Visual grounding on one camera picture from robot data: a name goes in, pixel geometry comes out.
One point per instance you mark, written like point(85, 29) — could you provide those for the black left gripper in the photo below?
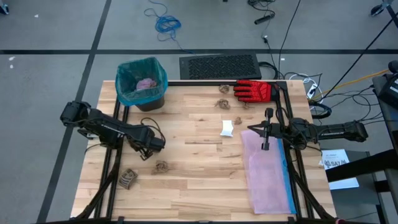
point(149, 140)

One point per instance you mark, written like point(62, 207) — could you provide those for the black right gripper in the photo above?
point(276, 130)

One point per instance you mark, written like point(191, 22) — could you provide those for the brown paper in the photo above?
point(246, 105)
point(223, 104)
point(160, 167)
point(224, 89)
point(238, 120)

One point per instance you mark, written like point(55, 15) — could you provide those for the pink plastic bag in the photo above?
point(264, 174)

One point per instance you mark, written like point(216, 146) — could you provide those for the dark grey trash bin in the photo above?
point(150, 107)

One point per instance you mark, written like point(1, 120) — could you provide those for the pink plastic wad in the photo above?
point(146, 84)

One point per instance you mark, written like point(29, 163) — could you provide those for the teal plastic trash bag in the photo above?
point(127, 77)

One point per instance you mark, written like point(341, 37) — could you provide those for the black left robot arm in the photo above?
point(102, 124)

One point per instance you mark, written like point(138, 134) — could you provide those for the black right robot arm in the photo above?
point(335, 133)

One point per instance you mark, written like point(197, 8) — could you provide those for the flat blue plastic bag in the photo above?
point(289, 186)

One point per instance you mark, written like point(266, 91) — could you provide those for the red and black work glove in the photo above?
point(255, 91)

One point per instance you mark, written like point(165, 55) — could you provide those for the white power strip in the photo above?
point(311, 91)

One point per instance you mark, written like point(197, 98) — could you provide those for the black perforated computer case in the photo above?
point(217, 67)

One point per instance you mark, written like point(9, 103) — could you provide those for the white printed paper sheet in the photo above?
point(337, 158)

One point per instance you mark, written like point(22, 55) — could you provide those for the black equipment cart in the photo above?
point(357, 168)

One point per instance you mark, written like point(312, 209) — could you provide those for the black chair base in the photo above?
point(377, 10)

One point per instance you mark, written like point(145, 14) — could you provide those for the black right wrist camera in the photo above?
point(269, 113)

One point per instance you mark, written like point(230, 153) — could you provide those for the silver metal bracket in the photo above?
point(87, 134)

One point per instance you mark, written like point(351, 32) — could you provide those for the black aluminium table frame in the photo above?
point(199, 83)

